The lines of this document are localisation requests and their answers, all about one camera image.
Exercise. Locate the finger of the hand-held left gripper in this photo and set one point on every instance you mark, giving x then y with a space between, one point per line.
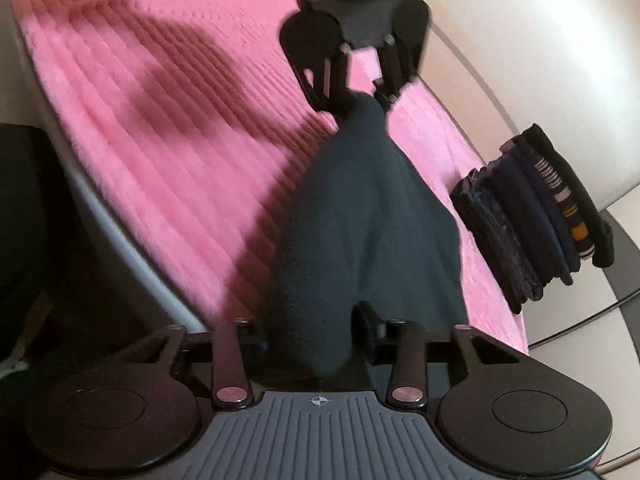
395 75
335 85

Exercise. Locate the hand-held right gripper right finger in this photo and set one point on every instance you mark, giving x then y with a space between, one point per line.
370 330

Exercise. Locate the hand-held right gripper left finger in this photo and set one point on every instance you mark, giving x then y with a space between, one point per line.
232 350

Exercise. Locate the black long-sleeve shirt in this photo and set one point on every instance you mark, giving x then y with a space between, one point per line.
360 220

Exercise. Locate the stack of dark folded clothes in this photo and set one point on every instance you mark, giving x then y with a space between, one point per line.
540 220

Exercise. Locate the cream wardrobe with dark stripes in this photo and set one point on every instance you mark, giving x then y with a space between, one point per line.
550 85

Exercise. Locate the pink ribbed blanket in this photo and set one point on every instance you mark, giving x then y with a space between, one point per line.
150 160

